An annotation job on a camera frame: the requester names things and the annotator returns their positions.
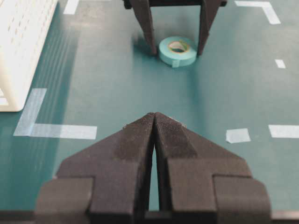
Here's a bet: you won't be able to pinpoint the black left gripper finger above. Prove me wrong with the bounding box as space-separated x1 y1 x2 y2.
130 0 157 55
155 112 271 224
35 112 155 224
197 0 220 56

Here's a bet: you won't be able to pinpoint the light blue tape roll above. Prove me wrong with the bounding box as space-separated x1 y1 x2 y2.
158 36 197 68

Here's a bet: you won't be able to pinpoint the pale tape strip marker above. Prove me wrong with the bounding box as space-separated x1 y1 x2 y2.
63 0 79 15

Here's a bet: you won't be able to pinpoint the pale tape L marker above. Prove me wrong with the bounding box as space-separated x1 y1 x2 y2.
14 88 97 140

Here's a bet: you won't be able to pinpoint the white plastic lattice basket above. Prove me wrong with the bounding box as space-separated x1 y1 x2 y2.
0 0 57 112

